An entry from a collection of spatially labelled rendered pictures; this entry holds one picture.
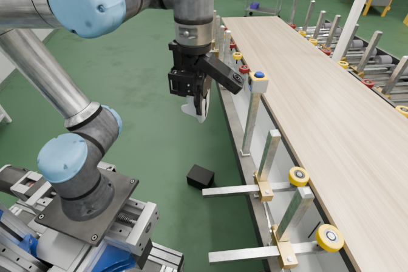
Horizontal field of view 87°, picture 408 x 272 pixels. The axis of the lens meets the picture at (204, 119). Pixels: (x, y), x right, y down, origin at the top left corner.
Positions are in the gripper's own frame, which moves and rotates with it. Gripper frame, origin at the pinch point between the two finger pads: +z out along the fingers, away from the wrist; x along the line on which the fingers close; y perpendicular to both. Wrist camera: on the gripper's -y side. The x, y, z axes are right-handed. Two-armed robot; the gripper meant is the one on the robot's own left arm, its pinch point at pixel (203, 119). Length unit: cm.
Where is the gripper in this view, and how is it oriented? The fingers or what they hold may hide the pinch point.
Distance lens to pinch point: 56.5
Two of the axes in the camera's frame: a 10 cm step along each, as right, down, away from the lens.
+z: 0.0, 7.7, 6.4
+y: -9.5, -2.0, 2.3
